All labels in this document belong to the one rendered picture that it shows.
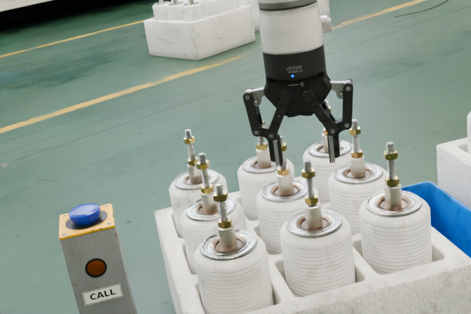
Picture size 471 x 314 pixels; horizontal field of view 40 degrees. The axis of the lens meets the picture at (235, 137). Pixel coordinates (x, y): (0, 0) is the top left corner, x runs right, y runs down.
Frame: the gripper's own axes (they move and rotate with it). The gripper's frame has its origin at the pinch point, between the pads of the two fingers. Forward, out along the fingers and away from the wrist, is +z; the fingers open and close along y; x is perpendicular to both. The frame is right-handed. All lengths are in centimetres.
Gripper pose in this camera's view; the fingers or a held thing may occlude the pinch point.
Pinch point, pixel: (305, 153)
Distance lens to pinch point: 83.7
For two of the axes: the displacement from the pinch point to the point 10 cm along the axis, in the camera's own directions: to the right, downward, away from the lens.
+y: 9.8, -0.7, -2.1
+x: 1.7, -3.6, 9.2
